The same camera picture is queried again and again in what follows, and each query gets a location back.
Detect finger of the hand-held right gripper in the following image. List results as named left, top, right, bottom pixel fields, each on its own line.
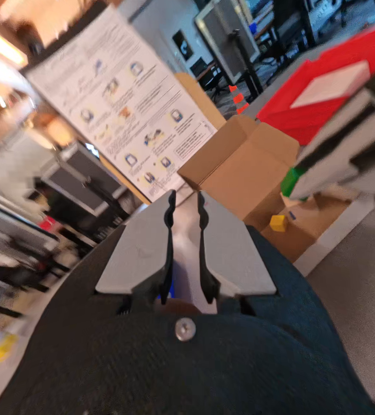
left=296, top=91, right=375, bottom=168
left=289, top=144, right=359, bottom=200

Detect white cardboard mailer box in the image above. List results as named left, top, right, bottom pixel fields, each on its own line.
left=170, top=115, right=375, bottom=313
left=289, top=60, right=372, bottom=110

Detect black phone sign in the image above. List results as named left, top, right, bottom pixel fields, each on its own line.
left=172, top=30, right=194, bottom=61

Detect printed instruction poster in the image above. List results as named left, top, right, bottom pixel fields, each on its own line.
left=25, top=6, right=219, bottom=204

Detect instruction sheet on wooden stand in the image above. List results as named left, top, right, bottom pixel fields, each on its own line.
left=98, top=72, right=227, bottom=205

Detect red plastic bin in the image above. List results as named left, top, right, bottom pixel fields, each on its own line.
left=256, top=19, right=375, bottom=146

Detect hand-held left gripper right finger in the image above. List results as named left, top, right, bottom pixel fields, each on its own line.
left=197, top=191, right=277, bottom=305

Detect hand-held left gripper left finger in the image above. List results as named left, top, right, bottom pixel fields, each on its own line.
left=96, top=190, right=176, bottom=305

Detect green cube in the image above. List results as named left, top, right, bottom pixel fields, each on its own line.
left=280, top=167, right=307, bottom=198

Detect orange striped cone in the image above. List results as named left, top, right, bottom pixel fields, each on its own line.
left=229, top=85, right=250, bottom=115

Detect yellow cube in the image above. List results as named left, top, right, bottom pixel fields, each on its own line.
left=269, top=215, right=289, bottom=233

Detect large display on stand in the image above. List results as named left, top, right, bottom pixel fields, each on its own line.
left=194, top=0, right=261, bottom=85

